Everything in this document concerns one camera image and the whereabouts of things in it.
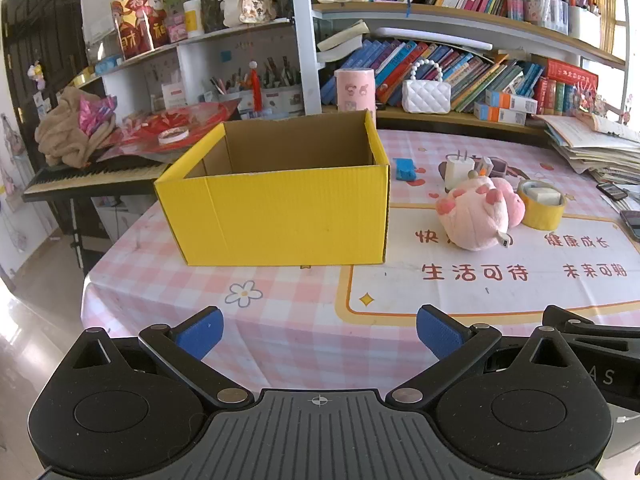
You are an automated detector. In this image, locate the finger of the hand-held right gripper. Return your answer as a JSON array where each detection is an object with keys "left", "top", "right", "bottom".
[{"left": 542, "top": 305, "right": 640, "bottom": 353}]

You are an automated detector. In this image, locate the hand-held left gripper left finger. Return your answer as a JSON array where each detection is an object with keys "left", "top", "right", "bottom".
[{"left": 65, "top": 306, "right": 256, "bottom": 408}]

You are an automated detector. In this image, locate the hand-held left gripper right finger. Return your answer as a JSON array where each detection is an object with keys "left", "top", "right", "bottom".
[{"left": 385, "top": 305, "right": 581, "bottom": 408}]

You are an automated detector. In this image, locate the pink plush toy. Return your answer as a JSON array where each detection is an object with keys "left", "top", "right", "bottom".
[{"left": 435, "top": 176, "right": 527, "bottom": 252}]

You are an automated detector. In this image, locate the yellow tape roll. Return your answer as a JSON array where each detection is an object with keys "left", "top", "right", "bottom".
[{"left": 516, "top": 179, "right": 568, "bottom": 231}]

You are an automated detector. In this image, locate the yellow cardboard box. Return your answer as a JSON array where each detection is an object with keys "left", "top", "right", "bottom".
[{"left": 154, "top": 109, "right": 392, "bottom": 267}]

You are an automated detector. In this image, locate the small white eraser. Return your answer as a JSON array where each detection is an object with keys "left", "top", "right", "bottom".
[{"left": 525, "top": 186, "right": 563, "bottom": 206}]

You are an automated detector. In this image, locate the white charger plug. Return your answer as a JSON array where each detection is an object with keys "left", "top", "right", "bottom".
[{"left": 445, "top": 155, "right": 482, "bottom": 193}]

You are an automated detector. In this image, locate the small purple box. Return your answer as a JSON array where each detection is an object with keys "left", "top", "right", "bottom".
[{"left": 491, "top": 157, "right": 521, "bottom": 178}]

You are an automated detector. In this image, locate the black keyboard stand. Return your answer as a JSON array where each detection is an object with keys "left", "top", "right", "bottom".
[{"left": 67, "top": 197, "right": 108, "bottom": 273}]

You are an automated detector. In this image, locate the black piano keyboard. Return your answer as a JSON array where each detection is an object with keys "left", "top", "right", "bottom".
[{"left": 22, "top": 157, "right": 173, "bottom": 203}]

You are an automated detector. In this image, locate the stack of papers and workbooks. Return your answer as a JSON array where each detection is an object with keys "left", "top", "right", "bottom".
[{"left": 542, "top": 112, "right": 640, "bottom": 186}]

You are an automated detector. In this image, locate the red gift packaging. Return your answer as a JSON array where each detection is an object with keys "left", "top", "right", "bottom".
[{"left": 97, "top": 100, "right": 241, "bottom": 161}]

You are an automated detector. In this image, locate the orange blue white carton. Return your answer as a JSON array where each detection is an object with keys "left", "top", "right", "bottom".
[
  {"left": 473, "top": 101, "right": 528, "bottom": 126},
  {"left": 485, "top": 89, "right": 538, "bottom": 115}
]

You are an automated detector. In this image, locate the iridescent tinsel decoration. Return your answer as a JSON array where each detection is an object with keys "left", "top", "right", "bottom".
[{"left": 572, "top": 82, "right": 608, "bottom": 118}]

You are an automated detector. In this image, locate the white quilted handbag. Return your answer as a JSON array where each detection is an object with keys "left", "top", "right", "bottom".
[{"left": 401, "top": 58, "right": 452, "bottom": 114}]

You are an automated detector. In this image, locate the white box red label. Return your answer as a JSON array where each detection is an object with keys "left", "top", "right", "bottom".
[{"left": 161, "top": 82, "right": 188, "bottom": 111}]

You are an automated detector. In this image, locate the beige cloth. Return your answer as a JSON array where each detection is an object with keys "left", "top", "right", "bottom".
[{"left": 34, "top": 86, "right": 118, "bottom": 168}]

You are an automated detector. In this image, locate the pink patterned plastic bag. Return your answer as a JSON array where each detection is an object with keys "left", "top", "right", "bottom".
[{"left": 77, "top": 96, "right": 118, "bottom": 136}]

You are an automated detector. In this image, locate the white pen organizer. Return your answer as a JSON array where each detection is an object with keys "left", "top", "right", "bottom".
[{"left": 210, "top": 57, "right": 306, "bottom": 116}]

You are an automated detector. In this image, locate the red tassel ornament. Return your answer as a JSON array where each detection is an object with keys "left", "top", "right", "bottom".
[{"left": 248, "top": 60, "right": 264, "bottom": 113}]

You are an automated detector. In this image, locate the pink cylinder container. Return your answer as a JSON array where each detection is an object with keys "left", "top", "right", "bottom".
[{"left": 334, "top": 67, "right": 377, "bottom": 113}]

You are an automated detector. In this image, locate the thick red dictionary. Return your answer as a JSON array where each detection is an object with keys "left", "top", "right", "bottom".
[{"left": 545, "top": 58, "right": 599, "bottom": 91}]

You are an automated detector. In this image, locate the long row of colourful books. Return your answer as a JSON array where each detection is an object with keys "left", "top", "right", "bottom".
[{"left": 320, "top": 37, "right": 546, "bottom": 113}]

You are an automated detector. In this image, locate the beige book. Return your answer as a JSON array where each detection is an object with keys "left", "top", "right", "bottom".
[{"left": 317, "top": 20, "right": 371, "bottom": 63}]

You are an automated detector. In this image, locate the white bottle yellow label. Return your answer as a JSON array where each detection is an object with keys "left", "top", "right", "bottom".
[{"left": 182, "top": 0, "right": 205, "bottom": 38}]

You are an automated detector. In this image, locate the red fortune figure decoration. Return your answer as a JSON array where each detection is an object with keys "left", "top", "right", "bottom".
[{"left": 111, "top": 0, "right": 171, "bottom": 58}]

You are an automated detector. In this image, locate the white bookshelf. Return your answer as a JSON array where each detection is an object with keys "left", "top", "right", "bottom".
[{"left": 80, "top": 0, "right": 631, "bottom": 133}]

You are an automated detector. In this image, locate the row of yellow books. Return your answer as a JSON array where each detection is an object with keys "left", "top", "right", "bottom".
[{"left": 592, "top": 0, "right": 618, "bottom": 53}]

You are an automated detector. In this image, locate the clear holder with markers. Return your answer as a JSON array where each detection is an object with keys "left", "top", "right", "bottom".
[{"left": 505, "top": 0, "right": 571, "bottom": 36}]

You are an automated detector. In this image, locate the dark wooden door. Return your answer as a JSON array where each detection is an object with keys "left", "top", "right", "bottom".
[{"left": 0, "top": 0, "right": 96, "bottom": 161}]

